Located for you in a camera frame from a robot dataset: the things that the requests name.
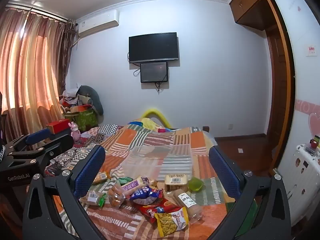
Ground yellow plastic bag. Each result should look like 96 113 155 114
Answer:
141 117 158 130

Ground clear bread packet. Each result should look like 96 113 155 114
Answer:
164 174 189 192

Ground clear plastic container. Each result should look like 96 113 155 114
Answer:
120 144 194 180

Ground purple label bread packet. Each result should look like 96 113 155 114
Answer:
121 176 158 193

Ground white wardrobe door pink hearts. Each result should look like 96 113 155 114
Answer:
272 0 320 225

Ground red box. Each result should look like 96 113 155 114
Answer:
47 119 71 134

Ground wooden overhead cabinet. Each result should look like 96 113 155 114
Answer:
229 0 288 32

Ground green jelly cup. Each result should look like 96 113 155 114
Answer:
188 177 205 192

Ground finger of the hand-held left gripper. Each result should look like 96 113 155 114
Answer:
6 134 75 178
4 127 52 154

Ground small orange bread packet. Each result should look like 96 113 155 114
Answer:
92 171 111 184

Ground pink plush toy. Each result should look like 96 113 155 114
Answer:
70 121 82 140

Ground pink orange window curtain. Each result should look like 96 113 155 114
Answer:
0 4 77 140

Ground white air conditioner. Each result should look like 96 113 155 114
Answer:
76 9 120 38

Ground yellow foam tube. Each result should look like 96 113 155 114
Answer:
141 108 173 128

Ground pile of clothes and boxes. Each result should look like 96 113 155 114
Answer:
59 89 94 113

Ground blue chips bag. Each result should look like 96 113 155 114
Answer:
129 186 164 205

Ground yellow fries snack bag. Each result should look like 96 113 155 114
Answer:
154 206 189 238

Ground large black wall television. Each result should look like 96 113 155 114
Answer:
128 32 179 64

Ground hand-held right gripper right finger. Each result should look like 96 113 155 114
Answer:
209 145 292 240

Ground red snack bag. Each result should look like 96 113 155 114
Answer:
134 197 184 224

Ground green printed bag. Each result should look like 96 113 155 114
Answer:
75 107 99 130

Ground white cabinet with stickers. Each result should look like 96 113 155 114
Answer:
285 142 320 228

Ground green white snack packet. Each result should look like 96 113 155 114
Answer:
79 189 108 207

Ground brown wooden door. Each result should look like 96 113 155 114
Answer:
265 0 297 170

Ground small black wall monitor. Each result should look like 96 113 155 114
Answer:
140 61 168 83

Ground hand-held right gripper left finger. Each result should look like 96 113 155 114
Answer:
22 144 110 240

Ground brown bread packet white label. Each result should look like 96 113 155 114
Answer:
171 189 203 224

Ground checkered printed blanket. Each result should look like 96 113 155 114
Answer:
45 124 125 178

